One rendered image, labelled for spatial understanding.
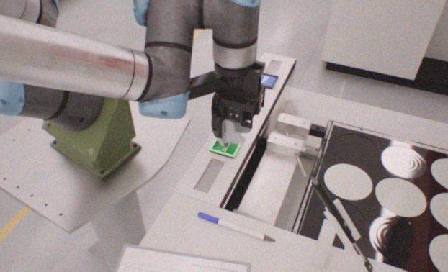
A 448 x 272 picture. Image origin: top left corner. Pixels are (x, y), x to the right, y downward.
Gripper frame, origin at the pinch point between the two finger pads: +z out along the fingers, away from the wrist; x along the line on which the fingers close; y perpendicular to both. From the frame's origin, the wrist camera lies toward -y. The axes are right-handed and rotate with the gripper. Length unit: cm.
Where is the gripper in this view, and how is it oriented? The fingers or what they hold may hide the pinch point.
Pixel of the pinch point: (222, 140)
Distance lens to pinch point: 80.0
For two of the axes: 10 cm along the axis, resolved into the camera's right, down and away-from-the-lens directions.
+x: 3.9, -6.2, 6.8
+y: 9.2, 2.6, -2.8
